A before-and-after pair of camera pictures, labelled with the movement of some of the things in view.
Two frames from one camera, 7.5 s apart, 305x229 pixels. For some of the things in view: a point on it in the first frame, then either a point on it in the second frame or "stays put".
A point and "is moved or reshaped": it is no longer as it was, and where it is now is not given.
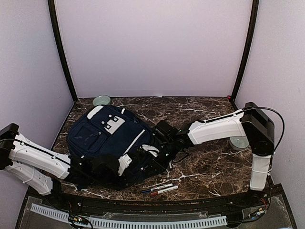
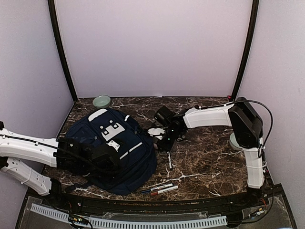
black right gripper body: (164, 163) -> (173, 135)
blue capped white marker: (157, 188) stays put
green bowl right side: (239, 143) stays put
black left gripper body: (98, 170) -> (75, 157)
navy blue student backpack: (111, 130) is moved or reshaped
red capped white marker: (159, 192) stays put
